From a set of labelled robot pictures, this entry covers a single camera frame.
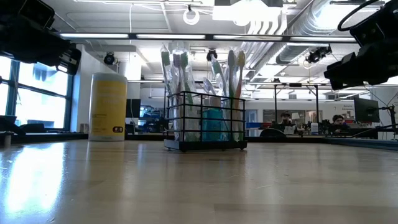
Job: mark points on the small teal mouthwash bottle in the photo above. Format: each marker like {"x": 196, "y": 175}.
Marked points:
{"x": 220, "y": 124}
{"x": 209, "y": 124}

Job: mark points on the black computer monitor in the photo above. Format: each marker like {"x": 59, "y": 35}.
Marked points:
{"x": 366, "y": 110}

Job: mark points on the large window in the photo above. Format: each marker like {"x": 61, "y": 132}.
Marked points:
{"x": 40, "y": 93}

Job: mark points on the black ceiling spotlight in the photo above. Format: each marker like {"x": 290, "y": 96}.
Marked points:
{"x": 317, "y": 55}

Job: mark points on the long ceiling light strip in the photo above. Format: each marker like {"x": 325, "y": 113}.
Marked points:
{"x": 280, "y": 38}
{"x": 93, "y": 36}

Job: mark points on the person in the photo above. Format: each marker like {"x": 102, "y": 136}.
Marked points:
{"x": 286, "y": 125}
{"x": 338, "y": 124}

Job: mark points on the yellow bottle with white cap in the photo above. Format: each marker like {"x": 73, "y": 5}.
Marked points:
{"x": 107, "y": 105}

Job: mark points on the black metal rack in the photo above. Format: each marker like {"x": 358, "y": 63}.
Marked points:
{"x": 275, "y": 102}

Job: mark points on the small dark screen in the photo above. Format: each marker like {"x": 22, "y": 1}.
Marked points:
{"x": 133, "y": 108}

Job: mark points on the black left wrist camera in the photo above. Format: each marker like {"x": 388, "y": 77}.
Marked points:
{"x": 37, "y": 12}

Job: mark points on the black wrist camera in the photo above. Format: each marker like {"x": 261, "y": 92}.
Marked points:
{"x": 382, "y": 25}
{"x": 37, "y": 12}

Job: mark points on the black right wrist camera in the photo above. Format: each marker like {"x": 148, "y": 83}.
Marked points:
{"x": 382, "y": 25}

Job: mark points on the silver ventilation duct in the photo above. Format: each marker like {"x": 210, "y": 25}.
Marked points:
{"x": 311, "y": 18}

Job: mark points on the black ceiling camera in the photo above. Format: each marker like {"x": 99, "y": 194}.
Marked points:
{"x": 109, "y": 59}

